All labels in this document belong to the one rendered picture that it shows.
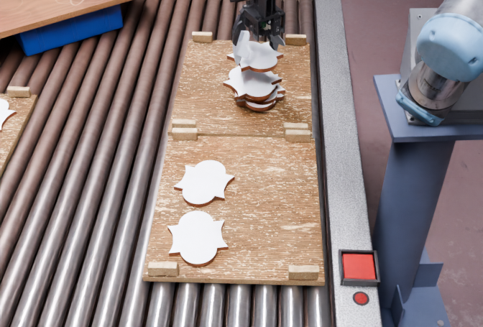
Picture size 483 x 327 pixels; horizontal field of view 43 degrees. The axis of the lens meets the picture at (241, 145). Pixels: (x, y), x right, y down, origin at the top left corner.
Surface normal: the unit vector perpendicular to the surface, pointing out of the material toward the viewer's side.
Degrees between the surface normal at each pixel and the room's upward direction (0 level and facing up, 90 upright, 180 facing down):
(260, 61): 3
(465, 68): 117
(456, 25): 38
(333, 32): 0
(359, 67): 0
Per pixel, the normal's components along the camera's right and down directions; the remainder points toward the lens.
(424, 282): 0.04, 0.67
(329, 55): -0.01, -0.74
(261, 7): -0.87, 0.34
